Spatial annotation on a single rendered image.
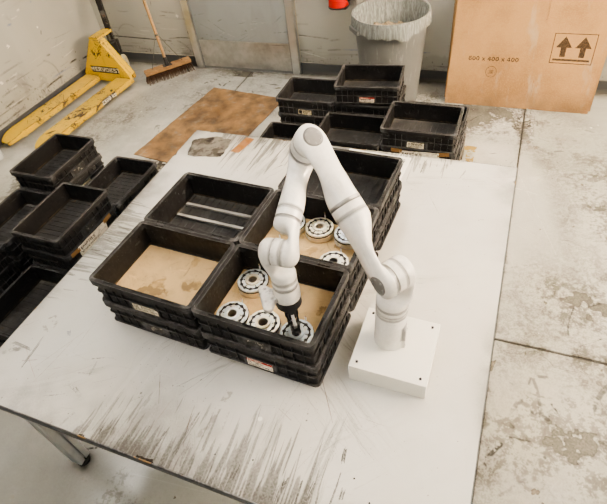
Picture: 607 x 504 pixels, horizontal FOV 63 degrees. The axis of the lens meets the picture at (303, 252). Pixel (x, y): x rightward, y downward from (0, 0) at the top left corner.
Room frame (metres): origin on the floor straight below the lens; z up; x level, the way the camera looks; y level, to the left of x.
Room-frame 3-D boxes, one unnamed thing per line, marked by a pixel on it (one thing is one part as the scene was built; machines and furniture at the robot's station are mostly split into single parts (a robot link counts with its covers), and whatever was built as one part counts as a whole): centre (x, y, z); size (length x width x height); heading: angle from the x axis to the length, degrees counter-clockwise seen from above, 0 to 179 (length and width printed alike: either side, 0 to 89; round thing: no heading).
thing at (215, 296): (0.98, 0.11, 0.87); 0.40 x 0.30 x 0.11; 60
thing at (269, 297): (0.89, 0.08, 1.03); 0.11 x 0.09 x 0.06; 98
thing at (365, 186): (1.50, -0.19, 0.87); 0.40 x 0.30 x 0.11; 60
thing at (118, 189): (2.37, 0.97, 0.31); 0.40 x 0.30 x 0.34; 153
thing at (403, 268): (0.86, -0.23, 1.01); 0.09 x 0.09 x 0.17; 29
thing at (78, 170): (2.55, 1.33, 0.37); 0.40 x 0.30 x 0.45; 153
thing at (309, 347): (0.98, 0.11, 0.92); 0.40 x 0.30 x 0.02; 60
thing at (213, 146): (2.20, 0.39, 0.71); 0.22 x 0.19 x 0.01; 63
